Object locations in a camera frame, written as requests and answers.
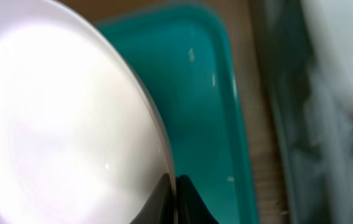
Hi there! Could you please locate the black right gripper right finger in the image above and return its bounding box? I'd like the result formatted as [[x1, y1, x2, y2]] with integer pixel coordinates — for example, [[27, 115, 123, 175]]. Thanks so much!
[[176, 175, 219, 224]]

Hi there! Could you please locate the large white plate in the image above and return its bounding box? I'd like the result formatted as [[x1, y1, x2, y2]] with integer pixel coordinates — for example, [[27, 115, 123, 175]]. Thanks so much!
[[0, 1, 178, 223]]

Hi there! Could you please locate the grey dishwasher rack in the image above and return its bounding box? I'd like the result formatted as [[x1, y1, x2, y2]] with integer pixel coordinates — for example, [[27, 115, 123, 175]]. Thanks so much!
[[249, 0, 353, 223]]

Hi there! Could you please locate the teal serving tray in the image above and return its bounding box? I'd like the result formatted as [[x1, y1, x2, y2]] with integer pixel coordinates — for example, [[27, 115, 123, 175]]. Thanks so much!
[[96, 4, 259, 223]]

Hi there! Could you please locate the small white bowl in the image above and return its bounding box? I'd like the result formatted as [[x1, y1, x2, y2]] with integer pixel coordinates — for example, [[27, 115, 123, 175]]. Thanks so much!
[[301, 0, 353, 112]]

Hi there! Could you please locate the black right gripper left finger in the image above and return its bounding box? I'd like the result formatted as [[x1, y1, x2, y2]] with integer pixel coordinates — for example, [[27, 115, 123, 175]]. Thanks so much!
[[131, 174, 174, 224]]

